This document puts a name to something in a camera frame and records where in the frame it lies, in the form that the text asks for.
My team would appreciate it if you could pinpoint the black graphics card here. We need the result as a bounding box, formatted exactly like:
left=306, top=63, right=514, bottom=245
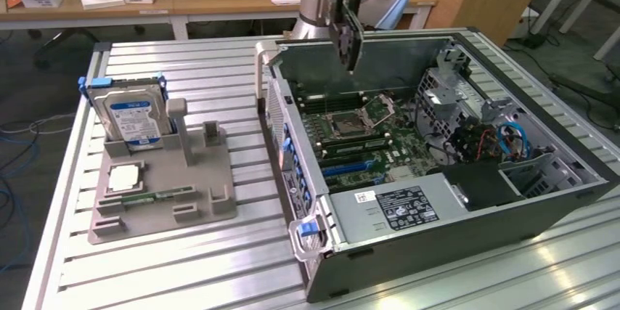
left=322, top=0, right=365, bottom=73

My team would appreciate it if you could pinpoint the blue expansion slot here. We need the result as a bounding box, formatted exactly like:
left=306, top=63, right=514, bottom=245
left=321, top=163, right=372, bottom=177

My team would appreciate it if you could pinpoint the metal socket cover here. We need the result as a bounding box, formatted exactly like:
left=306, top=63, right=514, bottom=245
left=360, top=92, right=396, bottom=122

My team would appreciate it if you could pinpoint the perforated metal disk bay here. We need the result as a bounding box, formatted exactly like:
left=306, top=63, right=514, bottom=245
left=414, top=66, right=486, bottom=158

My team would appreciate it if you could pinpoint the CPU socket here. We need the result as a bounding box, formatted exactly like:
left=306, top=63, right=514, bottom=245
left=328, top=112, right=362, bottom=136

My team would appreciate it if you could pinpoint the black power adapter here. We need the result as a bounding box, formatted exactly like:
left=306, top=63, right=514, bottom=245
left=520, top=32, right=548, bottom=49

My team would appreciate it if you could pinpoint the black RAM stick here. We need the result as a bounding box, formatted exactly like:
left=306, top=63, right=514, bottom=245
left=321, top=135, right=392, bottom=155

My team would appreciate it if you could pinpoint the green motherboard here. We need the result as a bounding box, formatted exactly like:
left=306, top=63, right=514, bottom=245
left=289, top=81, right=452, bottom=195

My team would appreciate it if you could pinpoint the grey power supply unit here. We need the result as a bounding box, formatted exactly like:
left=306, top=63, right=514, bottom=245
left=328, top=174, right=465, bottom=246

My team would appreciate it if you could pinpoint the grey angled disk bay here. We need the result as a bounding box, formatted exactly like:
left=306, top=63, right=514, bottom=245
left=497, top=150, right=582, bottom=199

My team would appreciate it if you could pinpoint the grey plastic parts rack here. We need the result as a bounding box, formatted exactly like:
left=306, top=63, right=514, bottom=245
left=85, top=97, right=238, bottom=246

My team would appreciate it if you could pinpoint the silver CPU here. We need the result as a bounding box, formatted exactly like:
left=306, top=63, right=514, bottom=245
left=104, top=165, right=144, bottom=193

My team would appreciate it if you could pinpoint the green RAM stick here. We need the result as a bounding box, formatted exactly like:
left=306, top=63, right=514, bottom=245
left=118, top=190, right=188, bottom=206

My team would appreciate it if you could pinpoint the dark grey open PC case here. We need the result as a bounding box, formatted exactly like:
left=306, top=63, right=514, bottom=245
left=253, top=26, right=620, bottom=303

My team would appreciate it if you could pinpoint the blue wire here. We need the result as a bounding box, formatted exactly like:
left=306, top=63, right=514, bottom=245
left=496, top=121, right=533, bottom=161

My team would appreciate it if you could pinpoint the red wire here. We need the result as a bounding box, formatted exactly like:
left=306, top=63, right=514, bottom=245
left=476, top=131, right=498, bottom=161

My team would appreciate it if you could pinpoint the hard disk with blue bracket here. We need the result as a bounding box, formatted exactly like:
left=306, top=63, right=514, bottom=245
left=76, top=76, right=168, bottom=153

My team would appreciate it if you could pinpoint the white floor cable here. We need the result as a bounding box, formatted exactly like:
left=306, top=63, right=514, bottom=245
left=0, top=113, right=76, bottom=136

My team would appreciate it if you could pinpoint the blue floor cable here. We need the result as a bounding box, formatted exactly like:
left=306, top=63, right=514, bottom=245
left=0, top=131, right=42, bottom=271

